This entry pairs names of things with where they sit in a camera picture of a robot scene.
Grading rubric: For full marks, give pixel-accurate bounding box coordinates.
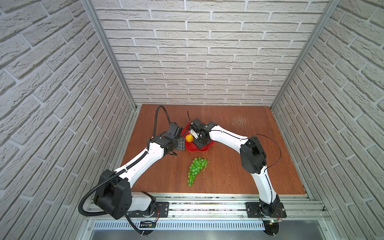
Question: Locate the corner aluminium post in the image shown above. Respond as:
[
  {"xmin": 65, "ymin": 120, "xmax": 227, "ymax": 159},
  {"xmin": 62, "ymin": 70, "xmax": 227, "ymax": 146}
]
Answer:
[
  {"xmin": 270, "ymin": 0, "xmax": 340, "ymax": 111},
  {"xmin": 83, "ymin": 0, "xmax": 137, "ymax": 111}
]

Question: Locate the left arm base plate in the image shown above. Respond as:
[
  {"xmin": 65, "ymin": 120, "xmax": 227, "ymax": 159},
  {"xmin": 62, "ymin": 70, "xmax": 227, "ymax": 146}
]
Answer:
[{"xmin": 128, "ymin": 202, "xmax": 170, "ymax": 219}]

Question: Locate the green grape bunch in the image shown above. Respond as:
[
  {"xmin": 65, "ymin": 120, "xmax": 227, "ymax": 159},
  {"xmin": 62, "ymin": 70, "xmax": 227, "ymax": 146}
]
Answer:
[{"xmin": 188, "ymin": 157, "xmax": 209, "ymax": 187}]

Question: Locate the right corner aluminium post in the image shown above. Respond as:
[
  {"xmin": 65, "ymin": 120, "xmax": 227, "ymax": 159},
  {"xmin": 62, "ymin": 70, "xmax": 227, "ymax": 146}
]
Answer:
[{"xmin": 270, "ymin": 0, "xmax": 340, "ymax": 111}]

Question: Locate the left black corrugated cable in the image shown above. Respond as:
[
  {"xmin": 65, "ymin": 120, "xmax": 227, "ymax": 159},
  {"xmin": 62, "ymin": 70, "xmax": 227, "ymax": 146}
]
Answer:
[{"xmin": 77, "ymin": 105, "xmax": 172, "ymax": 235}]

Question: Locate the yellow fake lemon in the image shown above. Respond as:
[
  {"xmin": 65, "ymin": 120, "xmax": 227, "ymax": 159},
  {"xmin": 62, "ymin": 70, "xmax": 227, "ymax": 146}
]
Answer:
[{"xmin": 185, "ymin": 134, "xmax": 194, "ymax": 143}]

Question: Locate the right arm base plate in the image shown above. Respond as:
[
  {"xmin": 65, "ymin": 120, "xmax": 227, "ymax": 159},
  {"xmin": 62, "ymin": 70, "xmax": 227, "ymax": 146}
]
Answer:
[{"xmin": 245, "ymin": 202, "xmax": 287, "ymax": 219}]

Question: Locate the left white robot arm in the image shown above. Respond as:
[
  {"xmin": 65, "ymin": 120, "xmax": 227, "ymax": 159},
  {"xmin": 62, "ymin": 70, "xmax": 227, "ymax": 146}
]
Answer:
[{"xmin": 94, "ymin": 123, "xmax": 183, "ymax": 220}]

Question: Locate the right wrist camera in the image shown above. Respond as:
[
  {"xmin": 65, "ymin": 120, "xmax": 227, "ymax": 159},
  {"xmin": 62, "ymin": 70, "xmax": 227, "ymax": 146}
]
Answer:
[{"xmin": 189, "ymin": 127, "xmax": 199, "ymax": 139}]

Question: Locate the aluminium frame rail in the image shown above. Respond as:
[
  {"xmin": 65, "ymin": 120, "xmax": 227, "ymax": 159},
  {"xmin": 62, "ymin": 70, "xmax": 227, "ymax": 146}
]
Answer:
[{"xmin": 71, "ymin": 193, "xmax": 340, "ymax": 240}]

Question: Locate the small electronics board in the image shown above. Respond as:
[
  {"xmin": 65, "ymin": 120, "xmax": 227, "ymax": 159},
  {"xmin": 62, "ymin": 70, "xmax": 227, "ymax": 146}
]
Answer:
[{"xmin": 139, "ymin": 221, "xmax": 157, "ymax": 229}]

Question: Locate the red flower-shaped fruit bowl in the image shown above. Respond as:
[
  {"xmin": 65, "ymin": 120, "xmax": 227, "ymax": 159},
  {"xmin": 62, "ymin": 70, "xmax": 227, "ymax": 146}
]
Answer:
[{"xmin": 182, "ymin": 123, "xmax": 216, "ymax": 153}]

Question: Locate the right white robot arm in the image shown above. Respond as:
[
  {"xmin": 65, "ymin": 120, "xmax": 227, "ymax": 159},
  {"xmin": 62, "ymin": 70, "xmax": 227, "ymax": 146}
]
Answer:
[{"xmin": 188, "ymin": 119, "xmax": 280, "ymax": 216}]

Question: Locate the left corner aluminium post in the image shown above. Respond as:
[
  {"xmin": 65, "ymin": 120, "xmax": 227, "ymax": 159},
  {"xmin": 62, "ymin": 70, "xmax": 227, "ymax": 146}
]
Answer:
[{"xmin": 83, "ymin": 0, "xmax": 137, "ymax": 111}]

